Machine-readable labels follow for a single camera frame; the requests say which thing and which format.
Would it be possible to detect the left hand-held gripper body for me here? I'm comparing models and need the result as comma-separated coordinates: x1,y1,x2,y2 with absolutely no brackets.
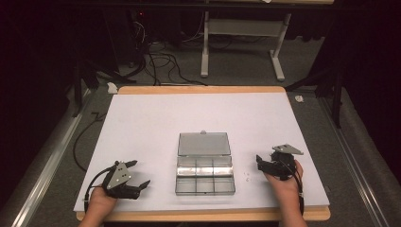
101,160,142,201

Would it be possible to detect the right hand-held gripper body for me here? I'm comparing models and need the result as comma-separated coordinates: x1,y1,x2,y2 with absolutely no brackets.
261,144,305,182

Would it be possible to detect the clear plastic compartment box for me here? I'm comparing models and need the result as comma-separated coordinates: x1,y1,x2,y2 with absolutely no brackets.
174,130,236,197

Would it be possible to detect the person's right hand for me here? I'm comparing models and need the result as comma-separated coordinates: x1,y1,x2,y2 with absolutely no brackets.
263,159,305,203

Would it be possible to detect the person's left hand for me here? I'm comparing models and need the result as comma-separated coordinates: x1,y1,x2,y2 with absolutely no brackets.
89,185,119,216

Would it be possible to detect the white table mat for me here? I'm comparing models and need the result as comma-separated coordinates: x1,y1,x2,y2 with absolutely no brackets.
73,92,331,213

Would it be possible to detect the black metal stand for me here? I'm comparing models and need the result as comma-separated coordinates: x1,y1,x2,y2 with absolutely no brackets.
70,53,137,118
284,60,345,129

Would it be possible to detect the left hand-held gripper black cable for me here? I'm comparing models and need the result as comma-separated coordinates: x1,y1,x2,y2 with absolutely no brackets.
82,166,113,214

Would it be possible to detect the hand-held gripper black cable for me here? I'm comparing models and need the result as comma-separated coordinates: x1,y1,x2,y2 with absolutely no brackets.
278,159,305,217
82,166,113,214

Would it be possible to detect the right hand-held gripper black cable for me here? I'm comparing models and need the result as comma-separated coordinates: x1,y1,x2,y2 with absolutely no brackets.
278,159,305,217

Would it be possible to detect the black floor cable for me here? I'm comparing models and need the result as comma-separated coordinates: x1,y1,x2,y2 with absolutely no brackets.
72,111,108,173

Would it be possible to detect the aluminium floor rail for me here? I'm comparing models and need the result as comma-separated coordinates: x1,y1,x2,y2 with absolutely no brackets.
317,96,392,227
0,89,93,227

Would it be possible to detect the bundle of black cables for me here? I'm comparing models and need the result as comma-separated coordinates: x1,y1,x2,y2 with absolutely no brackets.
128,18,209,87

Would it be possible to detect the white desk frame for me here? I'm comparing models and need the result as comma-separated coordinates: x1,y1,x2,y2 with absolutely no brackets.
200,0,335,82

